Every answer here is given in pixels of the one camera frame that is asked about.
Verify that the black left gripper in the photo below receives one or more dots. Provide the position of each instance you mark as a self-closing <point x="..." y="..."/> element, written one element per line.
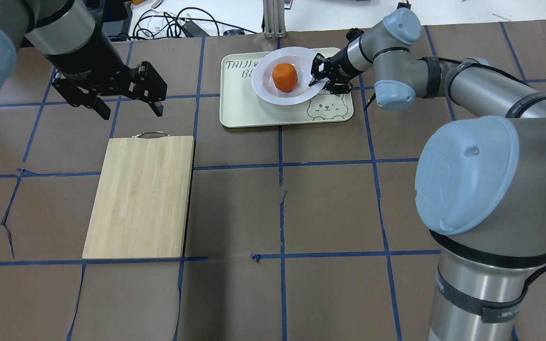
<point x="85" y="62"/>

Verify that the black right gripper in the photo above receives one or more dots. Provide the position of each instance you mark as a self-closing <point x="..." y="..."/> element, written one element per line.
<point x="341" y="65"/>

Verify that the orange mandarin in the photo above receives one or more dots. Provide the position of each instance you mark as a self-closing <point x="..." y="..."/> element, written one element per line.
<point x="285" y="77"/>

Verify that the white ribbed plate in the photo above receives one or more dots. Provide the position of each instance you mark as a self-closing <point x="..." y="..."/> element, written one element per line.
<point x="264" y="87"/>

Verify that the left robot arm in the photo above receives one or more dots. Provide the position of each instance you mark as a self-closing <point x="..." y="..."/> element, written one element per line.
<point x="72" y="40"/>

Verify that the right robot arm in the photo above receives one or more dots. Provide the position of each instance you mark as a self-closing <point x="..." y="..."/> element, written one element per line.
<point x="480" y="183"/>

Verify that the cream bear tray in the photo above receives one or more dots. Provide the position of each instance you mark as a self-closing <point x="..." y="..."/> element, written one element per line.
<point x="240" y="106"/>

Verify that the bamboo cutting board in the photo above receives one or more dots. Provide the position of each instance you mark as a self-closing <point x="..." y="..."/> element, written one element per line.
<point x="141" y="206"/>

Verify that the aluminium frame post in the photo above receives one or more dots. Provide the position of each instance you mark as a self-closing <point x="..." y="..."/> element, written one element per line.
<point x="274" y="19"/>

